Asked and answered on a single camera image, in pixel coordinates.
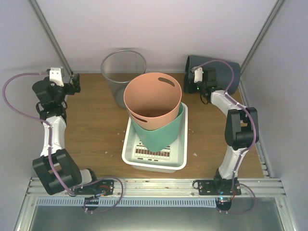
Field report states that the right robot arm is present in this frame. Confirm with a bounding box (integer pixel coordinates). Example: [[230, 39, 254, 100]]
[[191, 67, 258, 195]]

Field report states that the green plastic bin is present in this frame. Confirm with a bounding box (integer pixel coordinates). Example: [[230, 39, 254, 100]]
[[130, 103, 188, 152]]

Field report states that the grey slotted cable duct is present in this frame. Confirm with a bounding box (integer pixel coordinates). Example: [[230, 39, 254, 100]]
[[37, 197, 216, 208]]

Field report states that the salmon pink plastic bin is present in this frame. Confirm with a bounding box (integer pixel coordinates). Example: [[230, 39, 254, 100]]
[[124, 73, 182, 130]]

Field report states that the white plastic tub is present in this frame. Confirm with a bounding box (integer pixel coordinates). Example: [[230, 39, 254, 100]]
[[122, 103, 188, 173]]

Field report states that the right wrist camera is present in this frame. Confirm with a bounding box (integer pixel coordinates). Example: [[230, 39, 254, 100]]
[[192, 67, 204, 84]]

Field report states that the purple cable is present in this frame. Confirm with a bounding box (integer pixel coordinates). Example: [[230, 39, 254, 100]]
[[2, 70, 76, 197], [195, 59, 255, 183]]

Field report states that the dark grey plastic bin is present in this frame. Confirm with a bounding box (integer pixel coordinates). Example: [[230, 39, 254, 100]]
[[183, 55, 241, 95]]

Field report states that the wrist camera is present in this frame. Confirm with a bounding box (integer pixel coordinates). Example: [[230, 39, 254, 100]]
[[49, 67, 64, 87], [192, 67, 204, 84]]

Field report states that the aluminium mounting rail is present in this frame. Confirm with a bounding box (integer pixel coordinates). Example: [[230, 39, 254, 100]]
[[25, 177, 287, 198]]

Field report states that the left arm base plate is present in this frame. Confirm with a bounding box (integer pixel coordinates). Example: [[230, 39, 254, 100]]
[[73, 180, 115, 197]]

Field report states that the right aluminium frame post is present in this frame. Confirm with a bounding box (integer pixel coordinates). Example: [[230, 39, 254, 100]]
[[240, 0, 286, 73]]

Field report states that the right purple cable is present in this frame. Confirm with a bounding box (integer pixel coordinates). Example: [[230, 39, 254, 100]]
[[195, 59, 255, 183]]

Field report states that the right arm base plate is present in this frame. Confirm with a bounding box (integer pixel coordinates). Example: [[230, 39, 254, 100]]
[[192, 178, 242, 196]]

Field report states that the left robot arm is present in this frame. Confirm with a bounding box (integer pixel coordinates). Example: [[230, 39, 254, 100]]
[[32, 74, 99, 195]]

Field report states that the silver wire mesh bin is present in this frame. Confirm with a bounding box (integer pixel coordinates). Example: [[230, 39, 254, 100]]
[[101, 50, 147, 109]]

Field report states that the left aluminium frame post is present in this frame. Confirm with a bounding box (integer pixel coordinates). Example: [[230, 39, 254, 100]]
[[28, 0, 74, 76]]

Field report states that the aluminium frame post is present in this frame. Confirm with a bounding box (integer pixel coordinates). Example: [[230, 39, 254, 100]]
[[240, 0, 286, 73], [28, 0, 74, 76]]

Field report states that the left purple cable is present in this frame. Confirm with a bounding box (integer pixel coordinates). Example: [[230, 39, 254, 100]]
[[2, 70, 76, 197]]

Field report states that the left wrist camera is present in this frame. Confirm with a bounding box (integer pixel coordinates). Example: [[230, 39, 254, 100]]
[[49, 67, 64, 87]]

